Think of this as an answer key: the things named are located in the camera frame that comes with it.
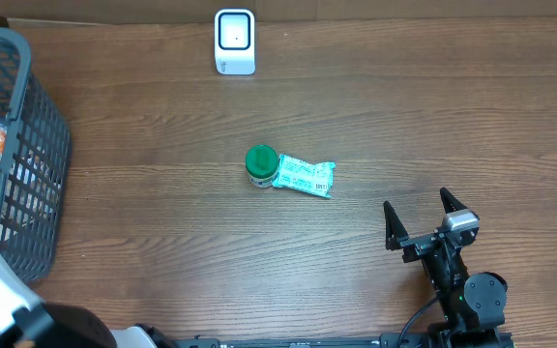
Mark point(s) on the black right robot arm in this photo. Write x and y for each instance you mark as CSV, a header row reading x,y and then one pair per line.
x,y
467,310

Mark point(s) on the mint green wipes packet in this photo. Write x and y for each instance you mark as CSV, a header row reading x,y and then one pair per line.
x,y
315,179

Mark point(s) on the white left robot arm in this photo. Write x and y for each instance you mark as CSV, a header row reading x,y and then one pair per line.
x,y
26,318

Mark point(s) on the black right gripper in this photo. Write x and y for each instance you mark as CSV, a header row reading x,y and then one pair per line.
x,y
416,246

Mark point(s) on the dark grey mesh basket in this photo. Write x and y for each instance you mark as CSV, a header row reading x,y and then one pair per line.
x,y
34,164

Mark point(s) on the green lidded jar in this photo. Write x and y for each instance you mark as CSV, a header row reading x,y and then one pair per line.
x,y
262,165

